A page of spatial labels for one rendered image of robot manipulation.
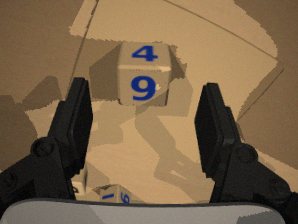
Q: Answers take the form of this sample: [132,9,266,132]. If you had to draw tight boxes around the beige block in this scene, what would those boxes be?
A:
[71,161,88,196]
[117,42,172,107]
[99,184,131,203]

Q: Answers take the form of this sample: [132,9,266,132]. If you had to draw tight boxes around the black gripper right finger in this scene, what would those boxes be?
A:
[194,82,298,224]

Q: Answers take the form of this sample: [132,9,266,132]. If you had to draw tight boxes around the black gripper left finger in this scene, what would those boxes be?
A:
[0,77,93,219]

